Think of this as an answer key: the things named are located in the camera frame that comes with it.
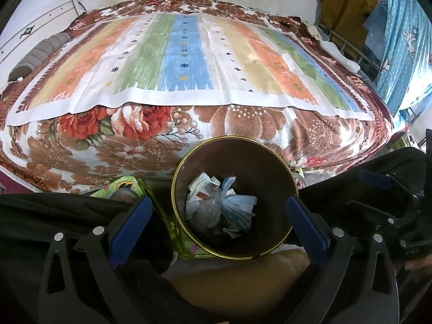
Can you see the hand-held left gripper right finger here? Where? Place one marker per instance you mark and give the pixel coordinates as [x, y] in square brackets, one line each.
[305, 229]

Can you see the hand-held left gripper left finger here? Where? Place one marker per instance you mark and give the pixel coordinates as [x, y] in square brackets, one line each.
[130, 229]

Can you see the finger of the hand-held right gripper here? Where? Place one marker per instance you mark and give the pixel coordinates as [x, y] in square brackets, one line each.
[374, 179]
[371, 210]

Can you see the white tissue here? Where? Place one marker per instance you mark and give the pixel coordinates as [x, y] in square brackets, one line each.
[238, 233]

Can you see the dark bin with gold rim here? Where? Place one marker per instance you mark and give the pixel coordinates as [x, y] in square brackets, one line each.
[263, 175]

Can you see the clear plastic wrapper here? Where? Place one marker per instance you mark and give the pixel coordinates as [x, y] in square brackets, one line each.
[209, 214]

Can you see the person's black pants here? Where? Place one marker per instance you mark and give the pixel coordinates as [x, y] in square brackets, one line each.
[50, 209]

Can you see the white rolled cloth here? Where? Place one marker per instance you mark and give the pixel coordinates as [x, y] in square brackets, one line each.
[341, 57]

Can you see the brown floral blanket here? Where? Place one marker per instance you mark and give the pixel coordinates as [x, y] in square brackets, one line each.
[236, 121]

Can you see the blue printed curtain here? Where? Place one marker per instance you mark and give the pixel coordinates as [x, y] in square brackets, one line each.
[405, 47]

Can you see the yellow hanging cloth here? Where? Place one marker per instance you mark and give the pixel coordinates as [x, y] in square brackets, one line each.
[351, 3]

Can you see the striped pastel cloth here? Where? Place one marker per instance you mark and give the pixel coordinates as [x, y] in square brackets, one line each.
[189, 57]

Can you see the grey striped pillow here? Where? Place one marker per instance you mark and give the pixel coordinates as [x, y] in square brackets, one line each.
[37, 55]

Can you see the white headboard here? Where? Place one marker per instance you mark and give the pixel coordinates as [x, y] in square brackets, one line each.
[33, 23]

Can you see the metal bed rail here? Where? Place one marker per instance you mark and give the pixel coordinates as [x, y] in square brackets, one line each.
[366, 60]

